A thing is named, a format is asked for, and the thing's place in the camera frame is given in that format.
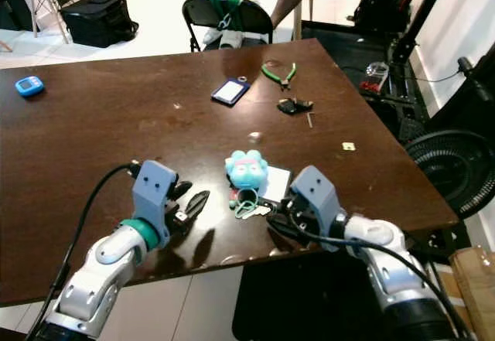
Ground dark blue card holder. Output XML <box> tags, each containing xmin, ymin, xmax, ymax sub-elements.
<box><xmin>210</xmin><ymin>77</ymin><xmax>252</xmax><ymax>108</ymax></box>

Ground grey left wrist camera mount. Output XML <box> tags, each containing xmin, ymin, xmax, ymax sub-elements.
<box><xmin>131</xmin><ymin>160</ymin><xmax>180</xmax><ymax>234</ymax></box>

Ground black car key fob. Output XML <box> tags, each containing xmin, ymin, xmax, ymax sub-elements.
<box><xmin>276</xmin><ymin>97</ymin><xmax>315</xmax><ymax>117</ymax></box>

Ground black folding chair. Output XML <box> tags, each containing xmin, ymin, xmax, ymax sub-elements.
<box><xmin>182</xmin><ymin>0</ymin><xmax>276</xmax><ymax>53</ymax></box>

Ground white card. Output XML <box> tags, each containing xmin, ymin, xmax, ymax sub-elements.
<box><xmin>259</xmin><ymin>166</ymin><xmax>294</xmax><ymax>203</ymax></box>

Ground keys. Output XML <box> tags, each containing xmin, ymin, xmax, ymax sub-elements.
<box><xmin>233</xmin><ymin>189</ymin><xmax>273</xmax><ymax>220</ymax></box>

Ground black floor fan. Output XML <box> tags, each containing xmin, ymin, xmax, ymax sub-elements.
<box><xmin>404</xmin><ymin>129</ymin><xmax>495</xmax><ymax>220</ymax></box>

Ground black metal stand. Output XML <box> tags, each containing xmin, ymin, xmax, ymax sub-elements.
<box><xmin>390</xmin><ymin>0</ymin><xmax>454</xmax><ymax>68</ymax></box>

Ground brown cardboard box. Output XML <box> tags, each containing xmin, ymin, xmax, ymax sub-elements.
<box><xmin>447</xmin><ymin>246</ymin><xmax>495</xmax><ymax>341</ymax></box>

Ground black equipment case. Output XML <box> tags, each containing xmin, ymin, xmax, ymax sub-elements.
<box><xmin>353</xmin><ymin>0</ymin><xmax>420</xmax><ymax>34</ymax></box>

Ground white shoes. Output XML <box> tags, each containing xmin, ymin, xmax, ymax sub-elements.
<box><xmin>200</xmin><ymin>27</ymin><xmax>246</xmax><ymax>49</ymax></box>

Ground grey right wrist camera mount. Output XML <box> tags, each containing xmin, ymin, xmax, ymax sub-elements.
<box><xmin>289</xmin><ymin>165</ymin><xmax>347</xmax><ymax>238</ymax></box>

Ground green handled pliers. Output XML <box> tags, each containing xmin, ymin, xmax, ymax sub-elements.
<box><xmin>260</xmin><ymin>61</ymin><xmax>299</xmax><ymax>91</ymax></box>

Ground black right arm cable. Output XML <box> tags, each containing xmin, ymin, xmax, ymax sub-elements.
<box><xmin>285</xmin><ymin>211</ymin><xmax>474</xmax><ymax>341</ymax></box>

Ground clear glass jar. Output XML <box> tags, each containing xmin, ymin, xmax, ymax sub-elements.
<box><xmin>364</xmin><ymin>61</ymin><xmax>391</xmax><ymax>94</ymax></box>

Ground green strap with carabiner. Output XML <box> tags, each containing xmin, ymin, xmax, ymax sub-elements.
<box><xmin>207</xmin><ymin>0</ymin><xmax>247</xmax><ymax>32</ymax></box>

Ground small blue digital timer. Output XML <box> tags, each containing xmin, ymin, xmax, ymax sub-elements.
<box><xmin>15</xmin><ymin>76</ymin><xmax>46</xmax><ymax>99</ymax></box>

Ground cyan plush keychain figure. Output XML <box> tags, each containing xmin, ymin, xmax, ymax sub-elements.
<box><xmin>225</xmin><ymin>149</ymin><xmax>271</xmax><ymax>196</ymax></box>

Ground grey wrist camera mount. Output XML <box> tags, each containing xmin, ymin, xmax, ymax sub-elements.
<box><xmin>131</xmin><ymin>160</ymin><xmax>180</xmax><ymax>234</ymax></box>
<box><xmin>289</xmin><ymin>165</ymin><xmax>347</xmax><ymax>238</ymax></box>

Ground black fabric bag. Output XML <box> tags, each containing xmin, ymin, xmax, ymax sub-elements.
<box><xmin>60</xmin><ymin>0</ymin><xmax>135</xmax><ymax>49</ymax></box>

